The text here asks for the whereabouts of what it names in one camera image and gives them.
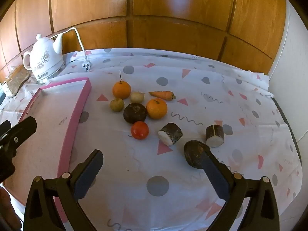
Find person's left forearm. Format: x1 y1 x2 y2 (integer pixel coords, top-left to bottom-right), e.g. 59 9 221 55
0 187 22 231

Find patterned white tablecloth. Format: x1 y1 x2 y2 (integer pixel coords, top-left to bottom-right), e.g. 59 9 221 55
0 48 302 231

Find red tomato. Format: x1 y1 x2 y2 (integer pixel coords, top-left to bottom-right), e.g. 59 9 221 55
131 121 149 140

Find dark-skinned yam end piece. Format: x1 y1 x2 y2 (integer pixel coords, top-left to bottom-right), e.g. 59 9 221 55
184 140 211 169

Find white ceramic electric kettle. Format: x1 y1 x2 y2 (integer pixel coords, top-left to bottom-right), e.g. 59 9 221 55
23 34 65 82

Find cut dark-skinned yam piece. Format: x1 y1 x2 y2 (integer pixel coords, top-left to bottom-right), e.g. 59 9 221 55
205 124 225 148
158 123 183 146

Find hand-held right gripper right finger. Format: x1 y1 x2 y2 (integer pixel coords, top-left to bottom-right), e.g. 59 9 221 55
202 147 281 231

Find white power cable with plug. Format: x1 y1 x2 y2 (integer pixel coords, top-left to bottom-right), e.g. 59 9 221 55
49 27 93 73

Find orange carrot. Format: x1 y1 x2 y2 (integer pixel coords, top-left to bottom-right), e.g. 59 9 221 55
148 91 177 101

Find pink rimmed tray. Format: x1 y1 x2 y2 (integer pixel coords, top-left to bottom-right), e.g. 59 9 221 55
3 77 92 224

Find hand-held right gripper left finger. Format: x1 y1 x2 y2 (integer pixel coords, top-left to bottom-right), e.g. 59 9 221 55
23 149 104 231

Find olive green round fruit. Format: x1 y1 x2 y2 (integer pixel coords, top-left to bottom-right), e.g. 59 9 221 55
110 98 125 112

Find orange with long stem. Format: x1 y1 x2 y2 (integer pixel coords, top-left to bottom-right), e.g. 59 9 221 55
112 71 132 100

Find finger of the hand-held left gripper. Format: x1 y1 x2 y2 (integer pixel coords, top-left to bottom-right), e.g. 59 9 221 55
0 120 12 136
8 116 38 150

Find pale round fruit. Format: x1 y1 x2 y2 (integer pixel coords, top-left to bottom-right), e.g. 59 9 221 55
130 92 145 103

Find wooden wardrobe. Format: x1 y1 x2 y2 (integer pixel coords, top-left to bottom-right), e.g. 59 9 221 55
0 0 287 77

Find dark brown round fruit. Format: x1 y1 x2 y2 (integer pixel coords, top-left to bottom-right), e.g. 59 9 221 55
123 103 147 124

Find orange with short stem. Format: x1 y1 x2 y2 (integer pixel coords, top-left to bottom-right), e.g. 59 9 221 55
146 98 168 120

